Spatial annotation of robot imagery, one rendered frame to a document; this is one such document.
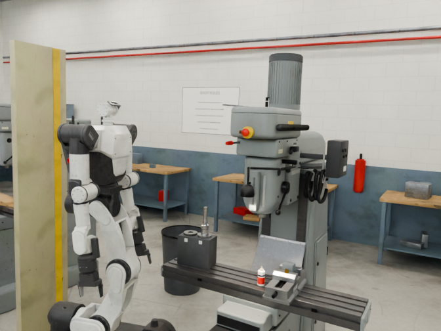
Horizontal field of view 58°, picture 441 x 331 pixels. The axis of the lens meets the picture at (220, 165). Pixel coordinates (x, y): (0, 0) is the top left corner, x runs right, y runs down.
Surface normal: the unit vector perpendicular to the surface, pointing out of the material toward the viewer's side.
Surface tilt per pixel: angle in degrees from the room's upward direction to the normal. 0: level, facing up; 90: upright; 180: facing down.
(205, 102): 90
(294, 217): 90
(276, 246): 64
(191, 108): 90
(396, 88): 90
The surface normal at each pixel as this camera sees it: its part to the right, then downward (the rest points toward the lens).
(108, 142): 0.51, 0.04
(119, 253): -0.25, 0.11
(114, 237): -0.21, 0.52
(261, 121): -0.49, 0.08
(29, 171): 0.87, 0.09
